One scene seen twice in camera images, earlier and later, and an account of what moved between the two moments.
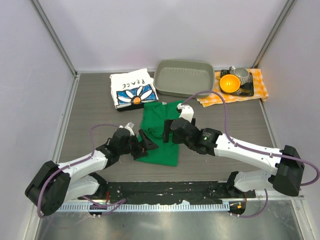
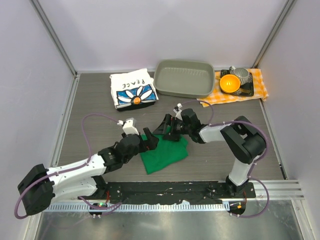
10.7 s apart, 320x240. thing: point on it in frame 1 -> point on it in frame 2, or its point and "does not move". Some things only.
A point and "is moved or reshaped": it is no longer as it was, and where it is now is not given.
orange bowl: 229,83 does not move
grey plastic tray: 184,77 does not move
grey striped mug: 244,75 does not move
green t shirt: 154,114 is moved or reshaped
